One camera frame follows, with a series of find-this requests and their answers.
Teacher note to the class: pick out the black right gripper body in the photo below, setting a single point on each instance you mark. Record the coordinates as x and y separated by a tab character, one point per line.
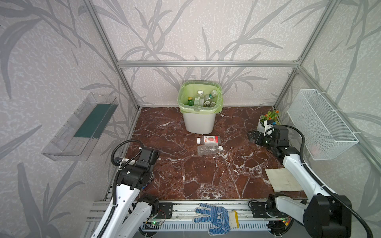
257	138

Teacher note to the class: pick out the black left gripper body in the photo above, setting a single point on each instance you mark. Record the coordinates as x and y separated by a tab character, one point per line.
150	153

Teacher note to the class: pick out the guava juice bottle red label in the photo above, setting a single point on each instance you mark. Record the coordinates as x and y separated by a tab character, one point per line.
208	140

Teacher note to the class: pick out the clear unlabelled bottle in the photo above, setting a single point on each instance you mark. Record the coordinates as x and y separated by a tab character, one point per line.
204	150

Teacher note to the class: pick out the clear bottle green cap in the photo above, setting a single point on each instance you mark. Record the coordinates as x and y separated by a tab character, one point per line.
211	97

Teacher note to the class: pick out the green bottle yellow cap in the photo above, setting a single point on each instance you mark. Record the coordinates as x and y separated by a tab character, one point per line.
190	101

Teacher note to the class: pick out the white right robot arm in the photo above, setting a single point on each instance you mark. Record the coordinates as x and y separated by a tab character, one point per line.
327	214

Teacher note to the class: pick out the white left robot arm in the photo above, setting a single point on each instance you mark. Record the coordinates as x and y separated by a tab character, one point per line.
121	220

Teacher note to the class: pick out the white plastic trash bin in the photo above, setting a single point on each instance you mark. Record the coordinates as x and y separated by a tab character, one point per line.
199	123

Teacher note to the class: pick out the green bin liner bag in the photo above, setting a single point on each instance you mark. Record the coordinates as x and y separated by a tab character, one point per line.
190	88

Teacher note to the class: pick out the potted artificial flower plant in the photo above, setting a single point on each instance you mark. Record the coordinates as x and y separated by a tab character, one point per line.
270	115

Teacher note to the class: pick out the beige striped oven mitt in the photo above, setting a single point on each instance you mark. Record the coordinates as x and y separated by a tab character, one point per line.
282	180

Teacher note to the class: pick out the green circuit board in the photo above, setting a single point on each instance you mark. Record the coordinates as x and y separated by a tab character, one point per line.
154	224

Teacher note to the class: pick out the blue dotted work glove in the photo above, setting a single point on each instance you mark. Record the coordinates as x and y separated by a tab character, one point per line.
221	219

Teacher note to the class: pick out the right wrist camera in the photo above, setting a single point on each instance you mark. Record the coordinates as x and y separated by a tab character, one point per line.
269	124

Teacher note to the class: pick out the white wire mesh basket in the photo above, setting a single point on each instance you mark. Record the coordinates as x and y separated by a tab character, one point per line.
326	134

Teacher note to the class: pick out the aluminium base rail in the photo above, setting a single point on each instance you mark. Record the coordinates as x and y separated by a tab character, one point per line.
253	215

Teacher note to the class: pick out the clear wall shelf tray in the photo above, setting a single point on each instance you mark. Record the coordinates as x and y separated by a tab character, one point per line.
78	137

